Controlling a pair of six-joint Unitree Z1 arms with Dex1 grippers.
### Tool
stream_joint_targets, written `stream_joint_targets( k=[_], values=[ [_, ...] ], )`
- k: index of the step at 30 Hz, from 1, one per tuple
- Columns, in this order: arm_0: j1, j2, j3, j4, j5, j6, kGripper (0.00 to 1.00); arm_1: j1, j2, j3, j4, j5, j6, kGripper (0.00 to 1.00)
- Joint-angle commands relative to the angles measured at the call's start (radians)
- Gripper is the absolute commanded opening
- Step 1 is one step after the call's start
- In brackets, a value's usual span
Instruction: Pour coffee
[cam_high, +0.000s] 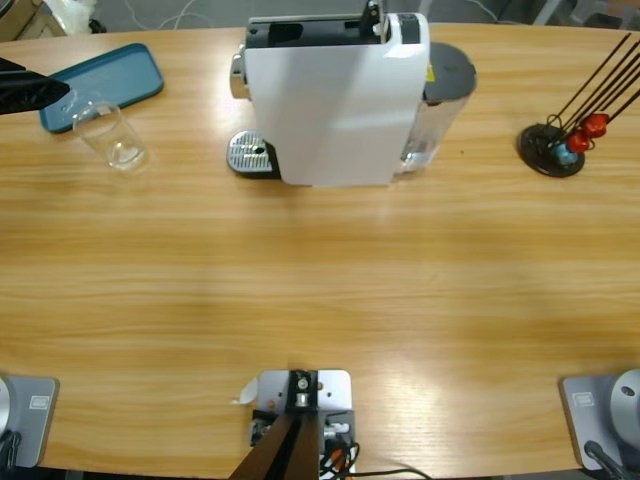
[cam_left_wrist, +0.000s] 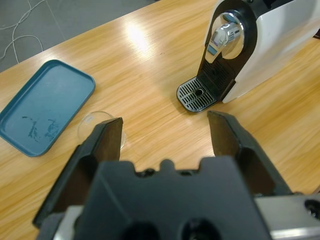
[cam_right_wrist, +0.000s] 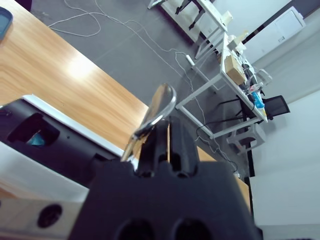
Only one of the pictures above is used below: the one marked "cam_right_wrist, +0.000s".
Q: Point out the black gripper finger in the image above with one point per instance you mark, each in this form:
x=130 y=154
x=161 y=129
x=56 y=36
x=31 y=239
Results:
x=182 y=150
x=155 y=150

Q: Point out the white coffee machine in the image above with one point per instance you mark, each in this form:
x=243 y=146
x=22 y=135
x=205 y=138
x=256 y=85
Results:
x=62 y=150

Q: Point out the grey plastic stool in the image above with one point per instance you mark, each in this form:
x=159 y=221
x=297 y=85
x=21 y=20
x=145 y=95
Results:
x=255 y=135

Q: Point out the white desk with clutter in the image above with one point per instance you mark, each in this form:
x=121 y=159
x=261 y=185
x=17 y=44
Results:
x=261 y=115

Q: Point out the white power strip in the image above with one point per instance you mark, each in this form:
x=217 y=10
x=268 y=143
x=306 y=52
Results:
x=190 y=60

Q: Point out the blue packet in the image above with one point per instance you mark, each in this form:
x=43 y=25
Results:
x=257 y=100

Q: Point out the tan cardboard box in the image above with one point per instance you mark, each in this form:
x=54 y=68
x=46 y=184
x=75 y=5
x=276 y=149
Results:
x=235 y=71

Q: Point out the black office chair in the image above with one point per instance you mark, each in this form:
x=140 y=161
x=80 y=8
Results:
x=277 y=106

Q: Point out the white cabinet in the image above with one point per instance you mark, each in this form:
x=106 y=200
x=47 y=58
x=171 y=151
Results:
x=282 y=27

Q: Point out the teal plastic tray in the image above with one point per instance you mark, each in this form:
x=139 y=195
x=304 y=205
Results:
x=4 y=22

